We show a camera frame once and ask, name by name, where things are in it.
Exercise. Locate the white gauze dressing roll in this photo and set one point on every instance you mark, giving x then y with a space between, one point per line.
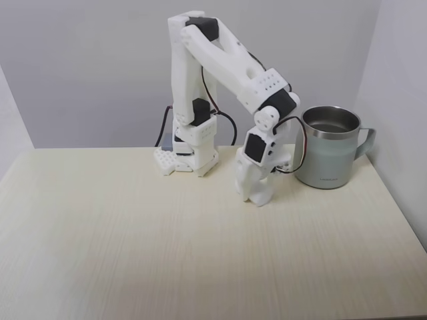
261 194

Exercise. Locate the pale green steel mug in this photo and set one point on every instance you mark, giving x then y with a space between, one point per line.
328 160

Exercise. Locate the grey table clamp block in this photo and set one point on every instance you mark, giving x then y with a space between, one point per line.
166 142

